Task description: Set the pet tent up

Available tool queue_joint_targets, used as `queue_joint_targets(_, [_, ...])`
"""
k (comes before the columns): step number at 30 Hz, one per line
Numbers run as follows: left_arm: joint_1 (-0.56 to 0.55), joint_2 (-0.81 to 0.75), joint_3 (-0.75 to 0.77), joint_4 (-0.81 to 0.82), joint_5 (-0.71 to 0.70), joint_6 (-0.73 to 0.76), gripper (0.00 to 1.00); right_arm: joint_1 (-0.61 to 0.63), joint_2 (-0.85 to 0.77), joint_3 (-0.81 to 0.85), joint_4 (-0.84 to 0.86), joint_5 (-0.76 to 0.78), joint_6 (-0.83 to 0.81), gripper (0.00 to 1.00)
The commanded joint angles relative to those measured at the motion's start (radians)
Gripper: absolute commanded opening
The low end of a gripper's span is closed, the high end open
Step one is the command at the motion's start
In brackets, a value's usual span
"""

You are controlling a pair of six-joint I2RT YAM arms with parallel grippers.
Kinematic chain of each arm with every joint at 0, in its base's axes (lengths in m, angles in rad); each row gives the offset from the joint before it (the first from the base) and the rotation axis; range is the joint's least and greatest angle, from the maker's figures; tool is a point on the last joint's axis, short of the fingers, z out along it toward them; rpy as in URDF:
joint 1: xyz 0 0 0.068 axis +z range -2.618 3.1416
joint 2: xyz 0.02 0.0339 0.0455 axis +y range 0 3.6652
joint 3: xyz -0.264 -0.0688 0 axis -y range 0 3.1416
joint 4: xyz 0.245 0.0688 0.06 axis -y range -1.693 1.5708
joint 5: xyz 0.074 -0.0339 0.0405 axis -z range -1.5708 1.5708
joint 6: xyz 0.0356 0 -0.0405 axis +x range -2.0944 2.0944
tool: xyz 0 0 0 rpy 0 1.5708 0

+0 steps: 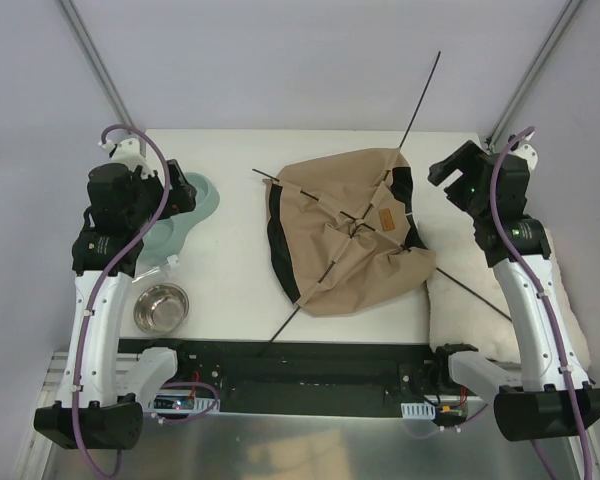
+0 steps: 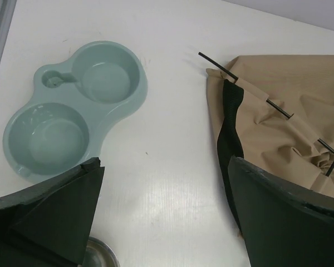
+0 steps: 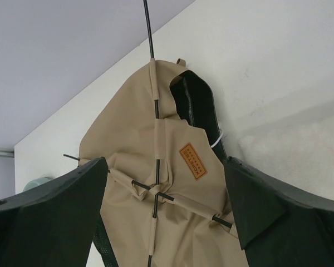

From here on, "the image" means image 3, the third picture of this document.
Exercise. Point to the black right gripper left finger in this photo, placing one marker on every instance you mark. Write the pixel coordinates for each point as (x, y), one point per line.
(53, 224)

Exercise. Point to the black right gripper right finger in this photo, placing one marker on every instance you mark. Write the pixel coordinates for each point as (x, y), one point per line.
(279, 224)

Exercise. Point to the beige fabric pet tent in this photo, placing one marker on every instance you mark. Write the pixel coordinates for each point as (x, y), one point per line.
(130, 138)

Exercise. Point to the green double pet bowl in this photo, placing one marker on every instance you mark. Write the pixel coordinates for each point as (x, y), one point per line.
(37, 182)

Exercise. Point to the white fluffy cushion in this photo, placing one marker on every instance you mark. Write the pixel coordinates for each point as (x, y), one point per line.
(301, 155)

